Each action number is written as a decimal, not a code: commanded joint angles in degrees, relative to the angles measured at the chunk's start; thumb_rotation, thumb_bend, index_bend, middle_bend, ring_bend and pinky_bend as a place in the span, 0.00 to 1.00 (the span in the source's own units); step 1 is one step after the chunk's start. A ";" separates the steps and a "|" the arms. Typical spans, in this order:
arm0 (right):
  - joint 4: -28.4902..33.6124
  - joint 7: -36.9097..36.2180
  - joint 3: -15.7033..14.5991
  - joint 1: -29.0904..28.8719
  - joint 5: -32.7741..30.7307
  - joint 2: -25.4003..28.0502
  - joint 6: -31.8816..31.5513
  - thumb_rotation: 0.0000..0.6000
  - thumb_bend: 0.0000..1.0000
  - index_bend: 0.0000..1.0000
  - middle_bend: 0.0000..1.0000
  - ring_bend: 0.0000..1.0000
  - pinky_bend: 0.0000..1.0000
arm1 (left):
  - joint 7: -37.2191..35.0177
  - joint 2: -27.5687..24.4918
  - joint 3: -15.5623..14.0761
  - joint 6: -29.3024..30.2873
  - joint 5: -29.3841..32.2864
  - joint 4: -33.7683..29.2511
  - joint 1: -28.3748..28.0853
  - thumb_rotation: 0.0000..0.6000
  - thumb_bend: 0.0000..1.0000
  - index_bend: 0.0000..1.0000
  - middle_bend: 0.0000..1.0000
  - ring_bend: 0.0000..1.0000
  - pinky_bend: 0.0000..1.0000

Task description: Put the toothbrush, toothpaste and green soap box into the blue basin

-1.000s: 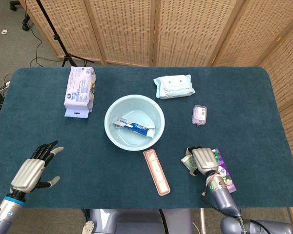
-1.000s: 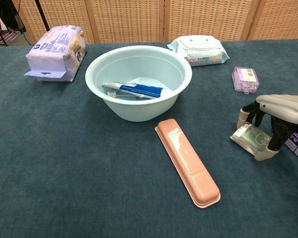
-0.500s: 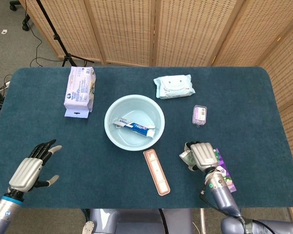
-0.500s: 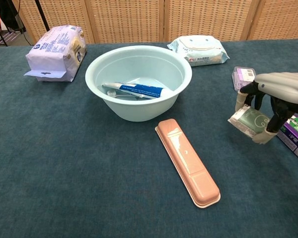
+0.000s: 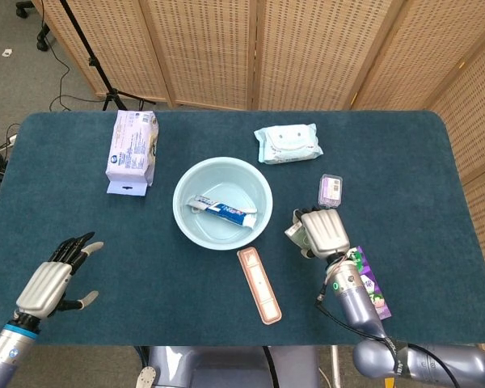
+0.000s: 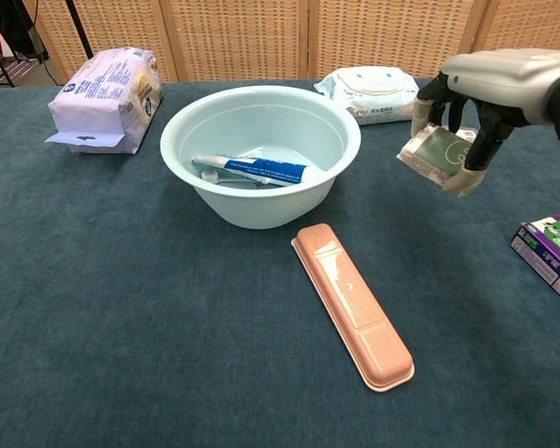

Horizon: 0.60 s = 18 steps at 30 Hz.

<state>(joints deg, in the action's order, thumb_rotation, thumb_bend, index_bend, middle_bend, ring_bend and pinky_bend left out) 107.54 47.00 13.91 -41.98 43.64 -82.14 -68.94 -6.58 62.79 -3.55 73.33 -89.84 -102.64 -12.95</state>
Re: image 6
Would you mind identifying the white toothbrush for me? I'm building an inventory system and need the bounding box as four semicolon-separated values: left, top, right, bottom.
200;169;267;188

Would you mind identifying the blue white toothpaste tube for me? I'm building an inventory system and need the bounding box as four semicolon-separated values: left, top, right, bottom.
190;155;327;188

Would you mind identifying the black tripod stand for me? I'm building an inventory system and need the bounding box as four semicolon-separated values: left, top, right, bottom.
64;0;94;60

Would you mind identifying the teal table mat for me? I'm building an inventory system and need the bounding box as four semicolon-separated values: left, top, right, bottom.
0;72;560;448

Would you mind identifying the black hanging garment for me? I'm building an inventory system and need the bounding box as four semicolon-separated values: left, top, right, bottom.
0;0;41;55

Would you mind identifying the pink toothbrush case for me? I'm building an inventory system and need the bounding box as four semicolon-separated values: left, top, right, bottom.
291;222;416;392

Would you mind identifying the black metal rack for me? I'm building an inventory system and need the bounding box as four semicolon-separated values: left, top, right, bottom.
0;22;48;90

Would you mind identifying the wicker folding screen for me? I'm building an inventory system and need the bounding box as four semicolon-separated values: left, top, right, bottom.
22;0;560;88

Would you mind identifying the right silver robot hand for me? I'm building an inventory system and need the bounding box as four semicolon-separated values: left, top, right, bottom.
413;48;560;197

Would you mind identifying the purple green carton box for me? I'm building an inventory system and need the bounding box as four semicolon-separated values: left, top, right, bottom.
509;214;560;315

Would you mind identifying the lavender tissue pack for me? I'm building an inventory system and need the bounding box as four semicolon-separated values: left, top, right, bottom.
45;46;164;156

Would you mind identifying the light blue wet wipes pack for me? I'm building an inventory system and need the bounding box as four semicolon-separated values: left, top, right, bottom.
313;65;421;127

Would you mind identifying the light blue plastic basin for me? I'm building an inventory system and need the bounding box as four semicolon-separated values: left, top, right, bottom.
160;85;363;231

